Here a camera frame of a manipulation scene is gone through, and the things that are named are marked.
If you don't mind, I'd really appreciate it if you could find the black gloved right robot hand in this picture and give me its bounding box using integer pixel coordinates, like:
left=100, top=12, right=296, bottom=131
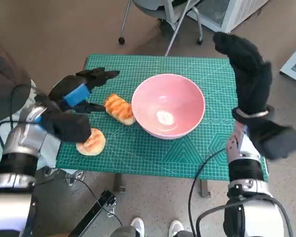
left=213, top=31, right=273, bottom=117

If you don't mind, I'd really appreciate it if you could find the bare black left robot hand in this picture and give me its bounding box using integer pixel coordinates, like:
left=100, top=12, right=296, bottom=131
left=48, top=68, right=121, bottom=114

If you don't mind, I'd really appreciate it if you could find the long striped toy bread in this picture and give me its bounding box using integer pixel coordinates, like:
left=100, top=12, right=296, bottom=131
left=104, top=93, right=137, bottom=126

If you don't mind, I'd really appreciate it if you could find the round toy bread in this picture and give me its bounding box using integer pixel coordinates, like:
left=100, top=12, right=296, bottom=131
left=75, top=127, right=106, bottom=157

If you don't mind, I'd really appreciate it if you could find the pink bowl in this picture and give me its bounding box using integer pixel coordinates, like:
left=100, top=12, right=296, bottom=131
left=131, top=73, right=206, bottom=141

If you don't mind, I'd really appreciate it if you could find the person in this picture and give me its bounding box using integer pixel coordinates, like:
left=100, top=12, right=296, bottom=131
left=0, top=40, right=87, bottom=187

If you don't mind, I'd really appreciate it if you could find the large white vented cabinet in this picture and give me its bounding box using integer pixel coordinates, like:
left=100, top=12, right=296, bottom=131
left=186, top=0, right=264, bottom=34

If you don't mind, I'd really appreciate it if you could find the silver metal pole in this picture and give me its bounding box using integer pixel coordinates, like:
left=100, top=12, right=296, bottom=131
left=164, top=0, right=191, bottom=57

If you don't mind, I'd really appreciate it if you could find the green cutting mat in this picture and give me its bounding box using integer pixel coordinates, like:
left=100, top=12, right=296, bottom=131
left=54, top=54, right=270, bottom=183

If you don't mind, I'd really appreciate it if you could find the grey table leg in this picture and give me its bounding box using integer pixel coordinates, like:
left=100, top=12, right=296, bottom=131
left=199, top=179, right=211, bottom=198
left=112, top=174, right=126, bottom=193

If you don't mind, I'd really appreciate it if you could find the grey office chair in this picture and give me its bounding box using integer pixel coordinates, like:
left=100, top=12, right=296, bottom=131
left=118, top=0, right=203, bottom=45

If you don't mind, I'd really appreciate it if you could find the black metal bar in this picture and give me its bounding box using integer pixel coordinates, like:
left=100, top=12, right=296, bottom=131
left=68, top=189, right=118, bottom=237

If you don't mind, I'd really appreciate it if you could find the white shoe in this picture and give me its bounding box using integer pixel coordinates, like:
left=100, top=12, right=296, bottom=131
left=130, top=217, right=146, bottom=237
left=169, top=220, right=185, bottom=237

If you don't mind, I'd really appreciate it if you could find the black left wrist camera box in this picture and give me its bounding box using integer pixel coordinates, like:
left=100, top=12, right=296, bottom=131
left=36, top=95, right=92, bottom=144

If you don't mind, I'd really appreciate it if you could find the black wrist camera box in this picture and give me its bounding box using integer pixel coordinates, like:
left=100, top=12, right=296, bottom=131
left=36, top=95, right=92, bottom=144
left=248, top=120, right=296, bottom=160

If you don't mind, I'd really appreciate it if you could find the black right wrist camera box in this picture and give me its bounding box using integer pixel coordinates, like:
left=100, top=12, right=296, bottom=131
left=248, top=120, right=296, bottom=160

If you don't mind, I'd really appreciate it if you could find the thin black floor cable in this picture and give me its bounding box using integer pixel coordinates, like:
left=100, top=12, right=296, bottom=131
left=74, top=177, right=123, bottom=227

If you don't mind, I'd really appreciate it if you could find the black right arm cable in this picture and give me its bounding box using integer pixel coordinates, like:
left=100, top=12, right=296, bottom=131
left=188, top=148, right=226, bottom=237
left=196, top=197, right=291, bottom=237

